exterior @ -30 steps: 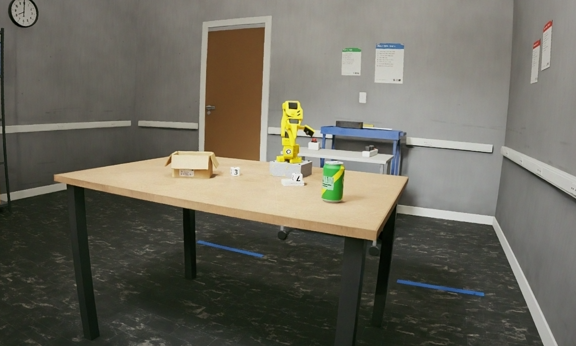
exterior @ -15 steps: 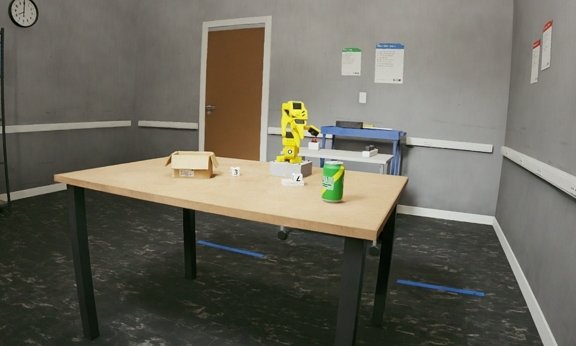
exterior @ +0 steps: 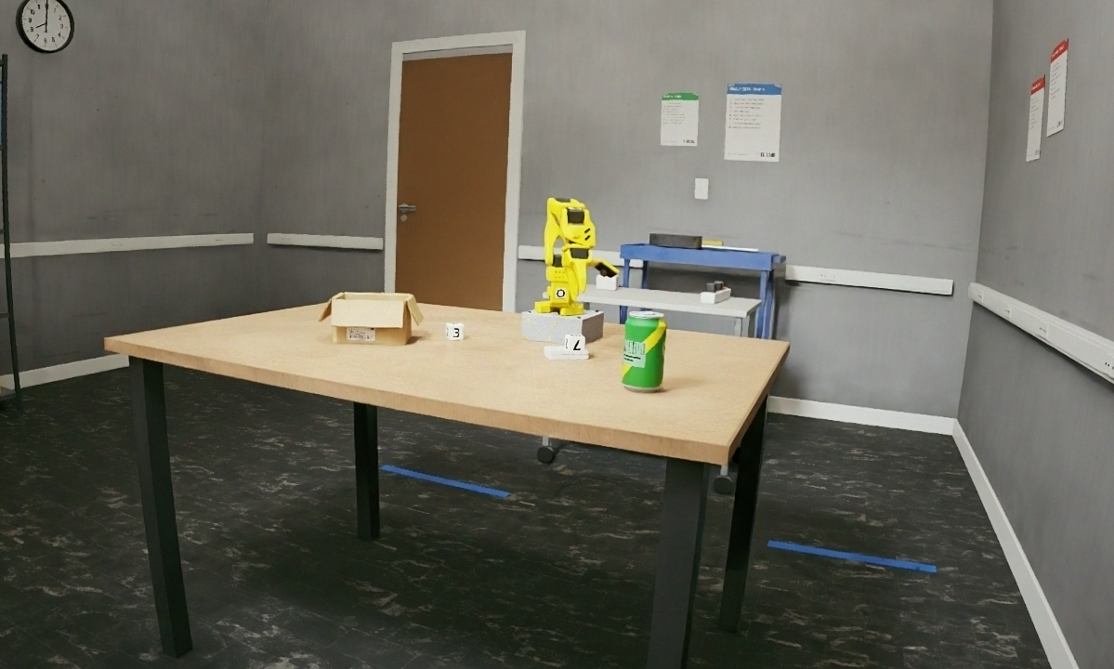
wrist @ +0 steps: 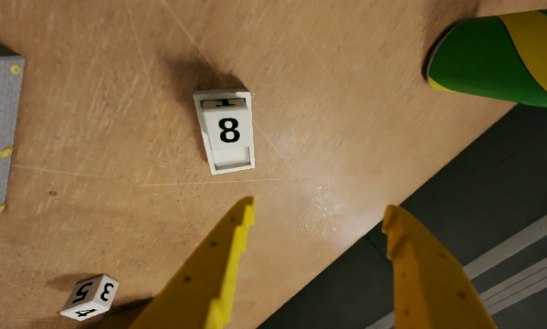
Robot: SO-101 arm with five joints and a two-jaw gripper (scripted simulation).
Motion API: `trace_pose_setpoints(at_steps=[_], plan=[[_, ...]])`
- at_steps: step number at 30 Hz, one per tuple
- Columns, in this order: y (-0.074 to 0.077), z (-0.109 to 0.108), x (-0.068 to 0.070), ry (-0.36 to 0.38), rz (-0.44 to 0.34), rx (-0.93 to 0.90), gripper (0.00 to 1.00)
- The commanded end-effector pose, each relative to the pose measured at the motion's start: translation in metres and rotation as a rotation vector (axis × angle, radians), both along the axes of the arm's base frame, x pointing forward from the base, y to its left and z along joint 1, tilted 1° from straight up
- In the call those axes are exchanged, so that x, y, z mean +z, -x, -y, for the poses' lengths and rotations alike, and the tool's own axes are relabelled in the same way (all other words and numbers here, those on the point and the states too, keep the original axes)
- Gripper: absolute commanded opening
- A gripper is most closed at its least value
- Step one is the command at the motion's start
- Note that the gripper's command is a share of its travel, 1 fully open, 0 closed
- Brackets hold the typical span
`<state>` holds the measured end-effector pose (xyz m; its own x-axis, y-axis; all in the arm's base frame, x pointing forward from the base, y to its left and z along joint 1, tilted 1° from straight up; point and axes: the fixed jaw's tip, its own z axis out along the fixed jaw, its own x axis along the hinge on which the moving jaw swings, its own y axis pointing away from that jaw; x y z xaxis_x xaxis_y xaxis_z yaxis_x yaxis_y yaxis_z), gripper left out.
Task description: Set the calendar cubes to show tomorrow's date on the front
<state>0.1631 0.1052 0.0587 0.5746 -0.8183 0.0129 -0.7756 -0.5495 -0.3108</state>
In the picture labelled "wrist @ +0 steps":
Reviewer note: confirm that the green and yellow drink can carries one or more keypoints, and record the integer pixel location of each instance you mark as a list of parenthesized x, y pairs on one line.
[(502, 57)]

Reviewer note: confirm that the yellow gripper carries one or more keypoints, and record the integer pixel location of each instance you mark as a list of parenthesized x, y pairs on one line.
[(431, 289)]

